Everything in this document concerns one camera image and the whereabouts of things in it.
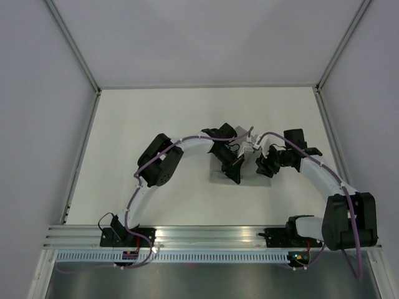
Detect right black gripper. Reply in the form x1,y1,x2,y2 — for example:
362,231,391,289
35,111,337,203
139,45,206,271
255,143,291,178

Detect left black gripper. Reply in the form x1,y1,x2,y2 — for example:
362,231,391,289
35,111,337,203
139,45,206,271
213,147,244,186

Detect grey cloth napkin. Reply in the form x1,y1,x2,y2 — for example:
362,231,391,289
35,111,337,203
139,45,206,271
209,123,271,187

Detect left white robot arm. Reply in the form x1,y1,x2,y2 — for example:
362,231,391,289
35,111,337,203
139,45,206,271
102,123,251,247

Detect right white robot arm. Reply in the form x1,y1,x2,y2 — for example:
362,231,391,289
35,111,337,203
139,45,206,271
254,129,378,250

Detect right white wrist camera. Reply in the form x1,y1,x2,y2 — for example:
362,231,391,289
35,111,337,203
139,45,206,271
252,135,271,157

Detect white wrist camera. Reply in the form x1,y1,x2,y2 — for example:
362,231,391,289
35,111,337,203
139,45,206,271
237,141,256,159
252,135,271,157

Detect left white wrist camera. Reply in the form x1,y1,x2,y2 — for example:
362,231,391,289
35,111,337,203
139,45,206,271
237,141,256,159

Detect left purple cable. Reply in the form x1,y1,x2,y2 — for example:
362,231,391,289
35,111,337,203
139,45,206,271
55,126,255,275

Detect purple cable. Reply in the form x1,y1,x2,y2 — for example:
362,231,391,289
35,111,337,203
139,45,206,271
55,126,255,275
254,132,364,283

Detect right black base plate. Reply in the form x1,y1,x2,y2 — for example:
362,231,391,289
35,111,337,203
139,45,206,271
257,227,322,249

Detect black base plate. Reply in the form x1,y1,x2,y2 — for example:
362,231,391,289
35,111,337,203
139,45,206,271
257,227,322,249
100,227,156,248

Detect aluminium mounting rail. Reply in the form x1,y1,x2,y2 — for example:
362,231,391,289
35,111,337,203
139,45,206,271
43,224,383,250

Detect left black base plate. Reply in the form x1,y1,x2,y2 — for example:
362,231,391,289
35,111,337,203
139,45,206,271
100,227,156,248

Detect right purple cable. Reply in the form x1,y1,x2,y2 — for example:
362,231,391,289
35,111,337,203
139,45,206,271
254,132,364,283

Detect white slotted cable duct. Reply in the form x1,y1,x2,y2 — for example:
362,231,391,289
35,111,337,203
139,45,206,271
56,250,289,263

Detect right aluminium frame post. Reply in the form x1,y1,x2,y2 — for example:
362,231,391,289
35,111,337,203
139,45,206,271
314,0,373,93

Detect aluminium frame post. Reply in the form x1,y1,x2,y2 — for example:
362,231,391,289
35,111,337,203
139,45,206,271
314,0,373,93
42,0,101,95

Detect left aluminium frame post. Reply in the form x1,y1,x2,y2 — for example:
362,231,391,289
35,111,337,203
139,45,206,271
42,0,101,95

